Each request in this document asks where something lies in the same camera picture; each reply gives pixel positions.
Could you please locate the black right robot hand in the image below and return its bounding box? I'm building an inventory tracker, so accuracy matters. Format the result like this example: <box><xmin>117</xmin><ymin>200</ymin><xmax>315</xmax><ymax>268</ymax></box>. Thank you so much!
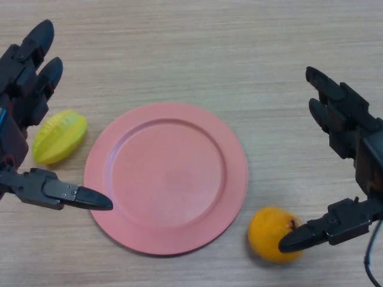
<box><xmin>278</xmin><ymin>66</ymin><xmax>383</xmax><ymax>254</ymax></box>

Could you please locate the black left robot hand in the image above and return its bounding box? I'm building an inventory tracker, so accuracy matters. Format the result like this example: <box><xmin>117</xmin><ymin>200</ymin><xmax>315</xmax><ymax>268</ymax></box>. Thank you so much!
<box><xmin>0</xmin><ymin>19</ymin><xmax>114</xmax><ymax>212</ymax></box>

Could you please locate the yellow orange pear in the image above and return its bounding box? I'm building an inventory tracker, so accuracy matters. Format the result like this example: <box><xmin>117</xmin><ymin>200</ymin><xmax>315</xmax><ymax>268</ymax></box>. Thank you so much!
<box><xmin>247</xmin><ymin>206</ymin><xmax>306</xmax><ymax>264</ymax></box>

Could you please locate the pink round plate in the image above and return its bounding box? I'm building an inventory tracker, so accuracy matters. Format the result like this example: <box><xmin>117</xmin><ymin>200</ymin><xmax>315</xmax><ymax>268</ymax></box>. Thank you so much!
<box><xmin>84</xmin><ymin>102</ymin><xmax>249</xmax><ymax>257</ymax></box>

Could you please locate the yellow green starfruit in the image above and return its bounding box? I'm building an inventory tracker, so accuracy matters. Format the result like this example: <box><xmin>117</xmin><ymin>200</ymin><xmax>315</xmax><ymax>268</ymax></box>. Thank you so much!
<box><xmin>32</xmin><ymin>109</ymin><xmax>89</xmax><ymax>165</ymax></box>

